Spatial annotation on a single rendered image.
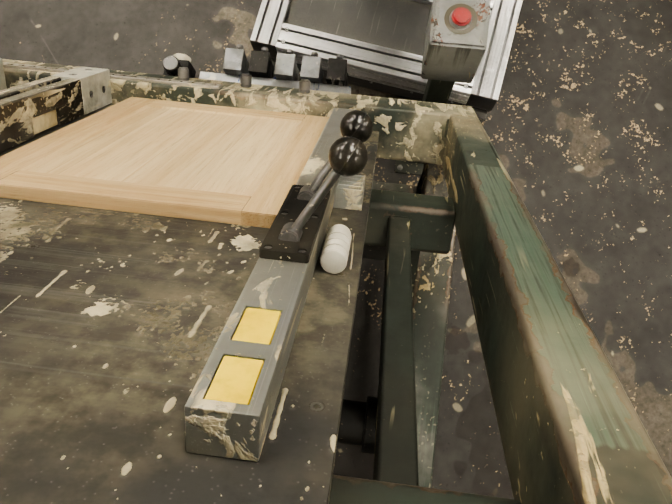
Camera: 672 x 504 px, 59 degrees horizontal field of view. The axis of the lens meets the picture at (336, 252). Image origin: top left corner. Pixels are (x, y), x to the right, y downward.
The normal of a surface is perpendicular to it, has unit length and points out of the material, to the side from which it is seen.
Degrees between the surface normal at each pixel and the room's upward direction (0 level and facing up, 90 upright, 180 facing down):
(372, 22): 0
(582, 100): 0
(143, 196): 57
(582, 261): 0
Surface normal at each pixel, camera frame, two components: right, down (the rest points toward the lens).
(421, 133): -0.10, 0.42
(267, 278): 0.08, -0.90
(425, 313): -0.04, -0.14
